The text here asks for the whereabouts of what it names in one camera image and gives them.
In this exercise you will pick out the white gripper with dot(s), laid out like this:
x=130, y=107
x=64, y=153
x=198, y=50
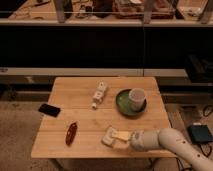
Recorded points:
x=135, y=139

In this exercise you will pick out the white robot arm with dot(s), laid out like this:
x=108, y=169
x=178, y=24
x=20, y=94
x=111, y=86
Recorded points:
x=169, y=139

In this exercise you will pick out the green ceramic bowl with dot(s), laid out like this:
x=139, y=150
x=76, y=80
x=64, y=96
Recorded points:
x=123, y=104

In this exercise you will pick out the white ceramic cup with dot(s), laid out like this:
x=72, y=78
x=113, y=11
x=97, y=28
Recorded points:
x=136, y=98

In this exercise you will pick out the wooden folding table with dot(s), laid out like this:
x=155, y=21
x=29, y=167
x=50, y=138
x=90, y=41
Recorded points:
x=73, y=95

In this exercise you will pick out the white squeeze bottle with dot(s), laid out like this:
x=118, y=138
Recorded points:
x=99, y=95

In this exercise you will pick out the dark red chili pepper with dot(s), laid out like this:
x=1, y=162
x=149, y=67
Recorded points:
x=71, y=132

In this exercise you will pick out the black power box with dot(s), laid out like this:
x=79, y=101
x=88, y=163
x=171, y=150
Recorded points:
x=200, y=134

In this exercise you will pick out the black smartphone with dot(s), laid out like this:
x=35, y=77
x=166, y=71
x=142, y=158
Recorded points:
x=49, y=110

